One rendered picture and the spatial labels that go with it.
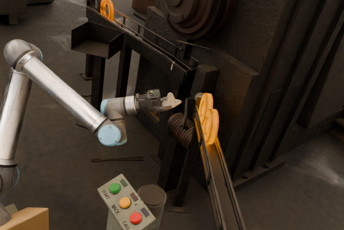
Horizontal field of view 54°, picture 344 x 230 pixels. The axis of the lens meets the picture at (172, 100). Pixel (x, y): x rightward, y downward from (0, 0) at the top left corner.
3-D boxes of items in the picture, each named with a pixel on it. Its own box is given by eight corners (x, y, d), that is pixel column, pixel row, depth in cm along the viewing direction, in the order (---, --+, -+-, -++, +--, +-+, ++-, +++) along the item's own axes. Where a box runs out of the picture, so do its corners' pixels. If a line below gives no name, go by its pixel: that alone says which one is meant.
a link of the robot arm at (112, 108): (105, 119, 165) (103, 99, 165) (130, 116, 165) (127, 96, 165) (100, 120, 156) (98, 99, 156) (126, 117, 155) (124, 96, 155)
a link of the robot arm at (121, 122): (105, 147, 153) (102, 120, 153) (109, 144, 165) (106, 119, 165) (125, 145, 153) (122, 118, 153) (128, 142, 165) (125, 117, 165)
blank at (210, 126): (215, 103, 152) (208, 102, 152) (221, 120, 138) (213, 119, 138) (207, 132, 159) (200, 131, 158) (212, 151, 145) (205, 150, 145)
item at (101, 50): (83, 108, 262) (88, 20, 224) (114, 119, 258) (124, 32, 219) (69, 122, 245) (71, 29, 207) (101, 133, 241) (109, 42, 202)
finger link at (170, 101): (180, 96, 154) (160, 99, 155) (181, 107, 158) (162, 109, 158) (180, 92, 157) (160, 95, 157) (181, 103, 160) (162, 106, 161)
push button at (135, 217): (137, 212, 118) (137, 209, 117) (144, 220, 116) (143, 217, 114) (128, 218, 117) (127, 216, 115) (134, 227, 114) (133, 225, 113)
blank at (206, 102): (210, 88, 166) (203, 87, 165) (215, 103, 152) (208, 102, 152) (203, 115, 173) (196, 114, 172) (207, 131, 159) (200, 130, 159)
